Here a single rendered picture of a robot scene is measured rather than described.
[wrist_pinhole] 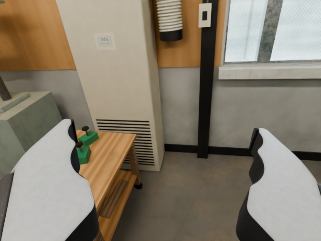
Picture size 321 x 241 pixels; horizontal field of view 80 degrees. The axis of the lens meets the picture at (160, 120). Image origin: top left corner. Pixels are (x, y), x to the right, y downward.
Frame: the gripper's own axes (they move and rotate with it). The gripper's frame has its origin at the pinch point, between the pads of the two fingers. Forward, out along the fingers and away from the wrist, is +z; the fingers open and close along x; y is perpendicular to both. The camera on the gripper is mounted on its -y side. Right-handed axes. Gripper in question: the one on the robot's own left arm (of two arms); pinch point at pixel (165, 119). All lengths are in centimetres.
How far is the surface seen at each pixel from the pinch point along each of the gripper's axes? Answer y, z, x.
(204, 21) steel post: 2, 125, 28
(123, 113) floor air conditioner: 67, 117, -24
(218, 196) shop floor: 117, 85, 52
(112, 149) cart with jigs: 74, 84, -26
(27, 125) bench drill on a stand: 79, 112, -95
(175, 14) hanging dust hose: -1, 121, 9
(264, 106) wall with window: 59, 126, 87
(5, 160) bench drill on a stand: 108, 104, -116
